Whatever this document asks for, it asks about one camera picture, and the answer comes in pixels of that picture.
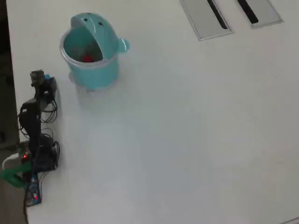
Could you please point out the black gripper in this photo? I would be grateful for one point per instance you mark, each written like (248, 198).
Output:
(44, 93)

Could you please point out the blue lego block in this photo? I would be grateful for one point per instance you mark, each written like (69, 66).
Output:
(47, 77)

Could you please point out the red lego block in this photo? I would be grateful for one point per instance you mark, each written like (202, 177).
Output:
(87, 58)

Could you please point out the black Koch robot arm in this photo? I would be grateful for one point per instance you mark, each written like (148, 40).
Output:
(31, 126)

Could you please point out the teal whale-shaped trash bin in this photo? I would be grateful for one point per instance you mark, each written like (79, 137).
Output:
(93, 72)

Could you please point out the green table clamp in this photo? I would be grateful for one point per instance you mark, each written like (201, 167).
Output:
(11, 175)

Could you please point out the blue circuit board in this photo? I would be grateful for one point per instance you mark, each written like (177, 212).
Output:
(33, 191)

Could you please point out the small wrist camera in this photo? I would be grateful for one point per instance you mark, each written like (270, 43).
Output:
(37, 77)

